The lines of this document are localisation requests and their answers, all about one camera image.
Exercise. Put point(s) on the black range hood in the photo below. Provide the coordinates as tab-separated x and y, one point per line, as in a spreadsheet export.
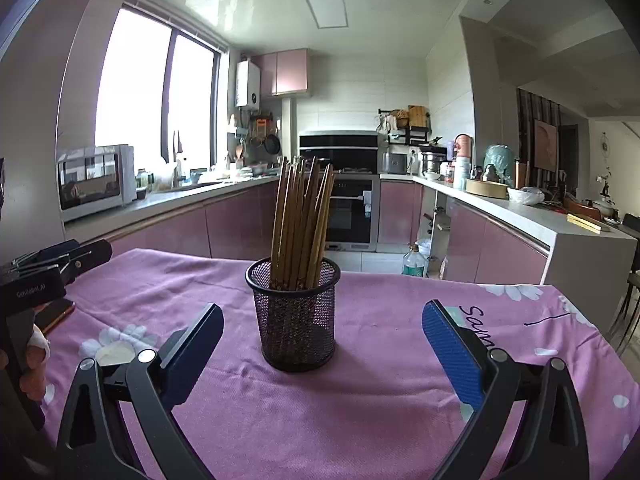
340	142

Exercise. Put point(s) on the pink thermos jug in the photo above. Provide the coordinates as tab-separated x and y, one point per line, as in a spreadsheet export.
463	146

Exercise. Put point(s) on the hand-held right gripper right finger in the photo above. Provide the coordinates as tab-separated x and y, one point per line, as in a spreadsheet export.
452	355

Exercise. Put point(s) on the kitchen faucet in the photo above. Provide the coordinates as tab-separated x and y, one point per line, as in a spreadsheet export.
177	160

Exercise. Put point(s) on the white plastic bag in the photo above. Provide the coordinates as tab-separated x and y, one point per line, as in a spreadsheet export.
525	196

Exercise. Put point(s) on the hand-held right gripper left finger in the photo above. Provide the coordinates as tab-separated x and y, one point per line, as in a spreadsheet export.
192	355

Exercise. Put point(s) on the framed wall picture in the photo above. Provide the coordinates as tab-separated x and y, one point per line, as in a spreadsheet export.
545	145

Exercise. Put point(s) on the black mesh pen holder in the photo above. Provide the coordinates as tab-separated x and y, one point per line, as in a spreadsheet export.
300	340

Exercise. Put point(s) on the brown smartphone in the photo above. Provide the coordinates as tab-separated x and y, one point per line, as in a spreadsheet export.
57	314

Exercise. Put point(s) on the pink wall cabinet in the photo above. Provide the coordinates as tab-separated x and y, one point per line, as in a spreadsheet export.
287	72

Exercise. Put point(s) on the bundle of wooden chopsticks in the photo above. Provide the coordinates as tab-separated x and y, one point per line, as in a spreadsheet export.
295	220

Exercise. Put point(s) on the white microwave oven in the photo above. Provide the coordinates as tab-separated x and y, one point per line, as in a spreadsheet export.
90	185

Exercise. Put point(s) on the pink printed tablecloth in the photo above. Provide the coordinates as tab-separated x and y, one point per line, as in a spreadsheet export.
350	410

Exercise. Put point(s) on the person's left hand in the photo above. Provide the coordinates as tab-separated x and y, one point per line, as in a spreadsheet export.
34	377

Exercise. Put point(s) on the pink kitchen base cabinets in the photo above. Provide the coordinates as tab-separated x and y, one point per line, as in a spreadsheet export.
240	230

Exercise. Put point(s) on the clear plastic bottle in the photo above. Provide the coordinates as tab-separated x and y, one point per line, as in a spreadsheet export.
414	265

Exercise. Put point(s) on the black wall rack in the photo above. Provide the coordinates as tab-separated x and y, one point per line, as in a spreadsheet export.
417	134

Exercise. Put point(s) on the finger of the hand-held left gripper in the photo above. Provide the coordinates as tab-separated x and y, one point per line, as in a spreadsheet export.
92	255
55	250

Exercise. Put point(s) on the ceiling light panel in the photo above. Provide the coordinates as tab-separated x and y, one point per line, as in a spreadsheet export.
327	10

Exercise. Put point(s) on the kitchen window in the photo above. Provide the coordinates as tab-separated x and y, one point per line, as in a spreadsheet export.
135	100

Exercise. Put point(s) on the black built-in oven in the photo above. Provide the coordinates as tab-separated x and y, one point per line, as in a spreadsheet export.
350	215

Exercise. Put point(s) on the steel steamer pot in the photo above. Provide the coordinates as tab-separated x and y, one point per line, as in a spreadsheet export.
432	162

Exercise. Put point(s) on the flat yellow box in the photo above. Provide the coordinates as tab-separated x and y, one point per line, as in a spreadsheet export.
589	222

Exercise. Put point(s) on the wooden cutting board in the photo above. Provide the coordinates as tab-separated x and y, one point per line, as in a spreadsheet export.
417	116

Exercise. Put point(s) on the white lidded pot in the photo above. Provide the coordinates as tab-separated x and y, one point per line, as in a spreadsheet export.
604	208

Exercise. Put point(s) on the hanging frying pan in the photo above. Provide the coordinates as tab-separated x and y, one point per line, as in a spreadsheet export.
272	145

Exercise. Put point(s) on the round bamboo steamer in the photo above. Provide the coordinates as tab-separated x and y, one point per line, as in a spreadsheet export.
487	189

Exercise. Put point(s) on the white gas water heater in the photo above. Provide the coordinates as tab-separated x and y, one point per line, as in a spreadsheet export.
247	85

